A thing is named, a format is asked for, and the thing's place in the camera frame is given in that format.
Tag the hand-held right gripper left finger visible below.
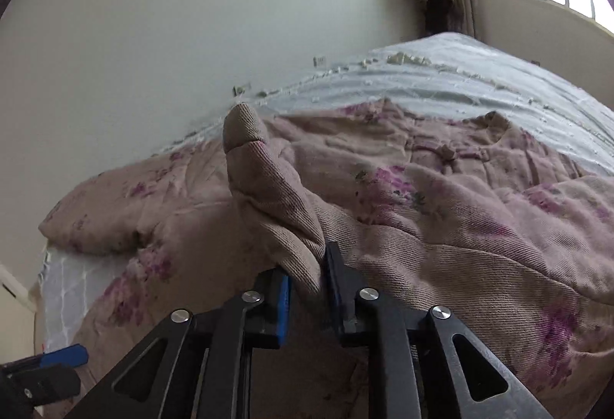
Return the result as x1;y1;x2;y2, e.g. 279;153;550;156
63;268;292;419

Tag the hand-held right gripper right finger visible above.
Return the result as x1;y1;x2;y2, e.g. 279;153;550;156
324;241;553;419

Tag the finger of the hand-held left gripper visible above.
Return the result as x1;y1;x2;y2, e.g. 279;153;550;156
0;344;89;371

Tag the floral padded jacket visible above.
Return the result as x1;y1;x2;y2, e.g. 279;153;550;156
38;97;614;419

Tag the bed with pale quilt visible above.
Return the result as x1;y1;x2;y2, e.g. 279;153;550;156
29;32;614;353

